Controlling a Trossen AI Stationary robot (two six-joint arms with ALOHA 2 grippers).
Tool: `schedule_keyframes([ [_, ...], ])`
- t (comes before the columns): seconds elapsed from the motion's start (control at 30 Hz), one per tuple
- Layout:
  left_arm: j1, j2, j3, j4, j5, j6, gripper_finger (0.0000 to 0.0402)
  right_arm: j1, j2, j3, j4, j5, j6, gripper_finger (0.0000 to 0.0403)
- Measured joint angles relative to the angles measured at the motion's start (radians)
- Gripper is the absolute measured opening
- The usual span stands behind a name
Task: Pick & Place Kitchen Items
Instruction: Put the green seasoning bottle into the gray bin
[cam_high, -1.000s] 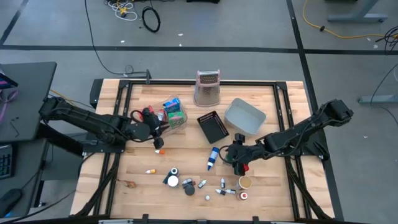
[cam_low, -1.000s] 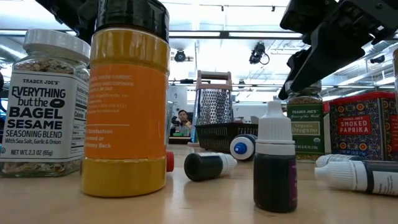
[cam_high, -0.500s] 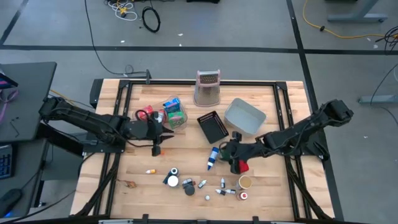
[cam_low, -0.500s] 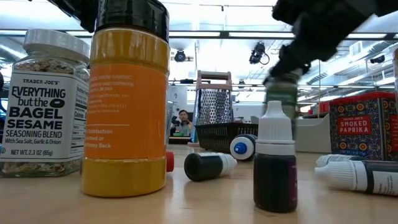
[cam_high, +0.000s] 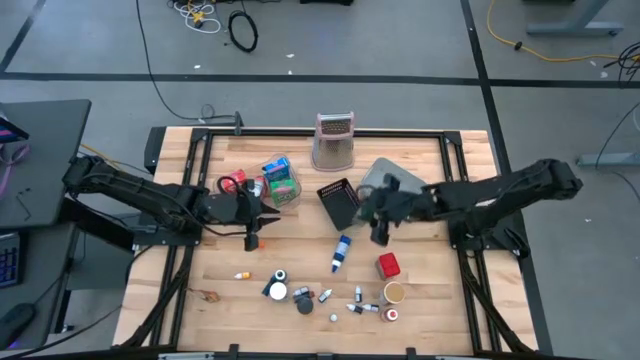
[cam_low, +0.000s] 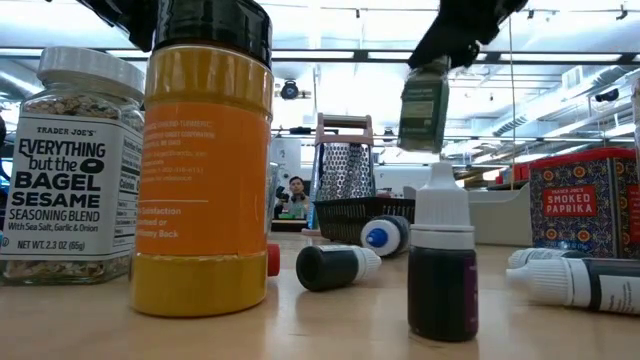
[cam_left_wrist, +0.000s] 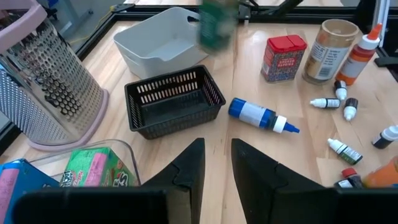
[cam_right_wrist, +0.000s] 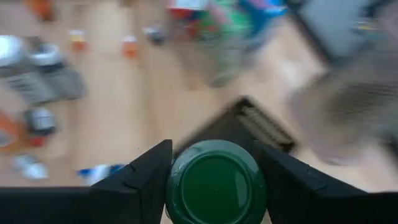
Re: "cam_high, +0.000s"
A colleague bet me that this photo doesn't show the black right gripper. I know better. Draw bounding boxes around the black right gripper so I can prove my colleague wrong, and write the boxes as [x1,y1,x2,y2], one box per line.
[358,174,437,246]

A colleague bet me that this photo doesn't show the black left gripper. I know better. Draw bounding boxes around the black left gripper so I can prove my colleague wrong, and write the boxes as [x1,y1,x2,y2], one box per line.
[202,179,282,253]

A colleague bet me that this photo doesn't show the small green carton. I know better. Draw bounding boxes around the small green carton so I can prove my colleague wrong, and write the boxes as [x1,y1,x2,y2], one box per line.
[268,178,301,207]

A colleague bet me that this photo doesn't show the red carton with grey side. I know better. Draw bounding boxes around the red carton with grey side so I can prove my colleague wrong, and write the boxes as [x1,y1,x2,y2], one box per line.
[249,174,269,199]

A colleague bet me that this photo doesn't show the grey plastic bin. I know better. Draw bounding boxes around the grey plastic bin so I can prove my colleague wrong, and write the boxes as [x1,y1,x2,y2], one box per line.
[360,156,429,201]

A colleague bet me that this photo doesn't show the small red carton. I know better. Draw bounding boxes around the small red carton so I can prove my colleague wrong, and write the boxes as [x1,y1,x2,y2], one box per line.
[219,168,250,195]

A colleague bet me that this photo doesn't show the clear plastic bin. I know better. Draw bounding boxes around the clear plastic bin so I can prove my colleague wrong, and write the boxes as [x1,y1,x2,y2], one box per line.
[213,152,304,211]

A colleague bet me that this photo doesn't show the blue food colouring bottle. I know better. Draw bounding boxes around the blue food colouring bottle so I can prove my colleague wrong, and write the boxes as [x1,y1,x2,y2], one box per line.
[332,235,354,275]

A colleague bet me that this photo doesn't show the red paprika tin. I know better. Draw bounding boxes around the red paprika tin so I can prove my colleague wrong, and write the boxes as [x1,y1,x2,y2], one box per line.
[375,251,403,281]

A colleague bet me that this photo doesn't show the black white round cap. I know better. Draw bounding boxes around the black white round cap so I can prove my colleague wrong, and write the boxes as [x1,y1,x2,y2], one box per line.
[268,281,290,302]

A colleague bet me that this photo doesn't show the tan lid spice jar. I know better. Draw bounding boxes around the tan lid spice jar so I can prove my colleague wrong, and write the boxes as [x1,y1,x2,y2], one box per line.
[379,280,407,307]

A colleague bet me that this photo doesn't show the orange turmeric bottle black lid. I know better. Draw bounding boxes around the orange turmeric bottle black lid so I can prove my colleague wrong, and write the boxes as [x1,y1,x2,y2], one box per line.
[293,294,315,316]

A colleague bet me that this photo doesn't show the black plastic basket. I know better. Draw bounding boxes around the black plastic basket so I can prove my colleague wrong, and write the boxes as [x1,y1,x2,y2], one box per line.
[316,177,362,232]

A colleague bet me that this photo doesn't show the metal mesh basket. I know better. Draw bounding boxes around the metal mesh basket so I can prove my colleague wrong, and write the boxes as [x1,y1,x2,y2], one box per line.
[310,110,356,173]

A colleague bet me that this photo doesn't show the small brown scrap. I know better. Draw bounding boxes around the small brown scrap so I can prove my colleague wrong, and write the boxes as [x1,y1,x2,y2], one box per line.
[187,287,221,305]

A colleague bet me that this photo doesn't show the black side desk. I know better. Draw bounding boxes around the black side desk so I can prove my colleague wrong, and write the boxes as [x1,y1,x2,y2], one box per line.
[0,98,93,230]

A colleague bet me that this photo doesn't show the grey desk foot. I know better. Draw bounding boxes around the grey desk foot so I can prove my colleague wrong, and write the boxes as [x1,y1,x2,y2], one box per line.
[574,151,640,169]

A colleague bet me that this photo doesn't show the backlit keyboard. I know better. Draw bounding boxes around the backlit keyboard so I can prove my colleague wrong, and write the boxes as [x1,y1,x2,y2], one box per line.
[0,232,24,290]

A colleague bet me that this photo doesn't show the desk with grey legs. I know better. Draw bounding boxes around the desk with grey legs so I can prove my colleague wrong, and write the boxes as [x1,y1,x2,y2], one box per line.
[522,0,625,39]

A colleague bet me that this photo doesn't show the tablet screen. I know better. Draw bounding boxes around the tablet screen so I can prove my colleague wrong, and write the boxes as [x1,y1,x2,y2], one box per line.
[0,112,30,146]

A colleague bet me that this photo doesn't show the black computer mouse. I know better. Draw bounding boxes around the black computer mouse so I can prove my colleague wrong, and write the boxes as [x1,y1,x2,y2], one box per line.
[0,303,37,350]

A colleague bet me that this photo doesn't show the black aluminium table frame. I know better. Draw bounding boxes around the black aluminium table frame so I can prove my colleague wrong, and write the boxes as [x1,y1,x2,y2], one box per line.
[117,127,540,360]

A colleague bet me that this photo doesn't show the long black floor cable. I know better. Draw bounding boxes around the long black floor cable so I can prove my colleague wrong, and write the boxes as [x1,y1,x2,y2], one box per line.
[134,0,241,126]

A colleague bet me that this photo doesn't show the coiled black cable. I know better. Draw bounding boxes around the coiled black cable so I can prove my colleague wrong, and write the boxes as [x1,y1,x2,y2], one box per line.
[227,9,260,54]

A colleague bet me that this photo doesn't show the white and yellow cable bundle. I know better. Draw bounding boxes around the white and yellow cable bundle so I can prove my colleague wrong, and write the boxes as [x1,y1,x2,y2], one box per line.
[172,0,222,35]

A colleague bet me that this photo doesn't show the yellow extension cable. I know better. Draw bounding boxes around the yellow extension cable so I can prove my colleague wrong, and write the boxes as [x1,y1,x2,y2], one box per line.
[486,0,640,64]

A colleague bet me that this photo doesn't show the black cable bundle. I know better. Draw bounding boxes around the black cable bundle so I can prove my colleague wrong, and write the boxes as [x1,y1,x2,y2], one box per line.
[602,39,640,81]

